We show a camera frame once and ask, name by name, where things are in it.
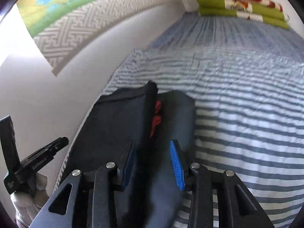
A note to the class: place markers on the green floral folded blanket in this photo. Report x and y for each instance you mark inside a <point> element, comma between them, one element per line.
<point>213,3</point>

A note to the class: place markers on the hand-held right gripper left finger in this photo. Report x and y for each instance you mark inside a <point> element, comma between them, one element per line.
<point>129,166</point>

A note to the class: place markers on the wall poster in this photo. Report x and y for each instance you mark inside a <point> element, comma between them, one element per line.
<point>71,0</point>

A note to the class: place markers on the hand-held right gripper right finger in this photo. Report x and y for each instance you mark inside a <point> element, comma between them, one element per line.
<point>177,166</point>

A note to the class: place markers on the striped bed cover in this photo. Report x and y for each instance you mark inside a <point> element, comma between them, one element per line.
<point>237,99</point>

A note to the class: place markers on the person's left hand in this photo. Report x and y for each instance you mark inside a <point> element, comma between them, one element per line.
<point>23,204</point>

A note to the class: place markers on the black pants with pink print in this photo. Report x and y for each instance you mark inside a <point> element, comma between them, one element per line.
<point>114,123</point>

